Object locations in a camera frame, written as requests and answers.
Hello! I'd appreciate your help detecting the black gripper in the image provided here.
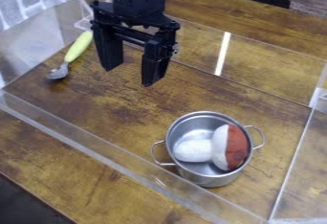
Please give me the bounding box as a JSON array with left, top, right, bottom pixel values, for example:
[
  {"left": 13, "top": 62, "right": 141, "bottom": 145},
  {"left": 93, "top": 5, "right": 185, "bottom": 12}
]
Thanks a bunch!
[{"left": 91, "top": 0, "right": 181, "bottom": 87}]

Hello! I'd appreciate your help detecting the silver metal pot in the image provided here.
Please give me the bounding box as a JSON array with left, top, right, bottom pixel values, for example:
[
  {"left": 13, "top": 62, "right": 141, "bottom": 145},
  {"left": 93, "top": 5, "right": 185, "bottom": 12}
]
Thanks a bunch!
[{"left": 151, "top": 111, "right": 266, "bottom": 188}]

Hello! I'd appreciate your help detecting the plush mushroom brown cap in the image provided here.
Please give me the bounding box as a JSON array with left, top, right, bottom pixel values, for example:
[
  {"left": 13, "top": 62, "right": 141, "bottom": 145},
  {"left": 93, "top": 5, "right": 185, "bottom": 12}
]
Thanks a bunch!
[{"left": 173, "top": 124, "right": 250, "bottom": 171}]

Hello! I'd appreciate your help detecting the clear acrylic front barrier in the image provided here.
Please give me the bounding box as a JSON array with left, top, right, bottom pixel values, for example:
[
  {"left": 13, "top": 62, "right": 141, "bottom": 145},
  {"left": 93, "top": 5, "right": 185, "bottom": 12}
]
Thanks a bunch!
[{"left": 0, "top": 89, "right": 269, "bottom": 224}]

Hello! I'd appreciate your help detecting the clear acrylic right panel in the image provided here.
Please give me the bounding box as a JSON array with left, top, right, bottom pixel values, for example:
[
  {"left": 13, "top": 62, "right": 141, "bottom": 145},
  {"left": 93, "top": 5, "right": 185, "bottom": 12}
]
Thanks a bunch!
[{"left": 269, "top": 64, "right": 327, "bottom": 224}]

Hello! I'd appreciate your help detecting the spoon with yellow handle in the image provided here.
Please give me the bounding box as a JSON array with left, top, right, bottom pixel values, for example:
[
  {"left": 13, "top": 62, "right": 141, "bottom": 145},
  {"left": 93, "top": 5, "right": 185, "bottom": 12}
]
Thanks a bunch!
[{"left": 46, "top": 31, "right": 94, "bottom": 80}]

